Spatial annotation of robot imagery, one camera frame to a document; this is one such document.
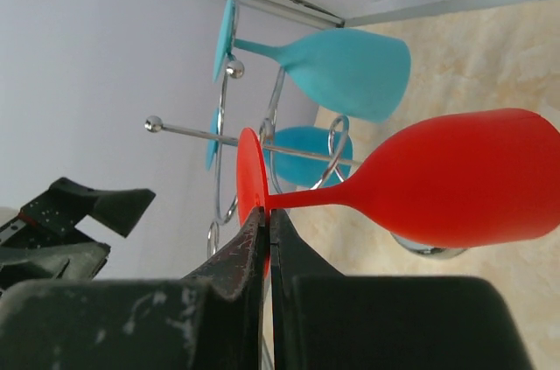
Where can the red wine glass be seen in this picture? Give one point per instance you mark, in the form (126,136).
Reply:
(454,181)

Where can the chrome wine glass rack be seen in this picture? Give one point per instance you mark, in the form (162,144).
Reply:
(305,155)

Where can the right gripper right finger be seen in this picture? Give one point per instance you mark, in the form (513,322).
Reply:
(323,319)

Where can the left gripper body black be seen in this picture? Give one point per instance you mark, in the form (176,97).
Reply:
(43,242)

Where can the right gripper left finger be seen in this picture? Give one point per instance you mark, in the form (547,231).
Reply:
(210,319)

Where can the teal wine glass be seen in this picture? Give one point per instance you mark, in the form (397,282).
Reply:
(353,72)

